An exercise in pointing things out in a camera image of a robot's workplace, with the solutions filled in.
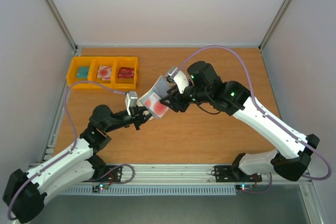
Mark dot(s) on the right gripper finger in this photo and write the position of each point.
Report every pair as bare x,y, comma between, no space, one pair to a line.
173,95
170,103

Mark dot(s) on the small circuit board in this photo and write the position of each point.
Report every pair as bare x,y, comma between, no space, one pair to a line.
99,188
244,187

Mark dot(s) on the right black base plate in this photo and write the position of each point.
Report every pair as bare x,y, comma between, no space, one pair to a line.
224,174

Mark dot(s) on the yellow three-compartment bin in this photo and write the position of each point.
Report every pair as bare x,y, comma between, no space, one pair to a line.
114,72

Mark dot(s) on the white red-dot card in bin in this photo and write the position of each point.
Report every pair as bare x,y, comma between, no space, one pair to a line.
104,73

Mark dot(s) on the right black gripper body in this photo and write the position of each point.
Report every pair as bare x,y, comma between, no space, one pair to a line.
175,99

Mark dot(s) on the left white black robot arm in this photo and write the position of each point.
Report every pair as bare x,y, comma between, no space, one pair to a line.
27,193

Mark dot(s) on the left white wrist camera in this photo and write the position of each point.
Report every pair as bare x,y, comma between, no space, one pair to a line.
131,98

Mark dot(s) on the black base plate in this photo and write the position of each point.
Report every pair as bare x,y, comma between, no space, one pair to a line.
106,174
224,174

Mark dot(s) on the white red-dot card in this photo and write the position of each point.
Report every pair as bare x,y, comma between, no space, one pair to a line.
104,73
155,106

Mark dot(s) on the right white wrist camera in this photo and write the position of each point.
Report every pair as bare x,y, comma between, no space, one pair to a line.
178,78

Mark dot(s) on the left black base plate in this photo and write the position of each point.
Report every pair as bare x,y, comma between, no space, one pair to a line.
106,174

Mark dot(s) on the red card in bin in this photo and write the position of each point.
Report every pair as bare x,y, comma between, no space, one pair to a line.
126,73

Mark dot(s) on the teal card in bin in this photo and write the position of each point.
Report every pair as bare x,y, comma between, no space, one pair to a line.
82,72

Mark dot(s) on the right small circuit board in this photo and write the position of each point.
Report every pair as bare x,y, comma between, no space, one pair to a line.
244,187

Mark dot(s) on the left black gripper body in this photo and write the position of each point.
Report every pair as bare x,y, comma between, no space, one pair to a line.
136,117

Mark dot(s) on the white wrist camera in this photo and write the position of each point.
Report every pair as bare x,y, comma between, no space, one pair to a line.
178,78
131,98

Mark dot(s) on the left small circuit board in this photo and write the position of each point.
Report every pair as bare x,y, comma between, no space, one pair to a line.
99,188

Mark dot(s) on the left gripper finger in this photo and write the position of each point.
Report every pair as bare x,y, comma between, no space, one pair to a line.
147,117
142,110

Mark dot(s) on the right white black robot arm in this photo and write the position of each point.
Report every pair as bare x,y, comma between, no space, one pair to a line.
293,150

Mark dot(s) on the grey slotted cable duct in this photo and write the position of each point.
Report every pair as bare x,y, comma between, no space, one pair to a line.
155,190

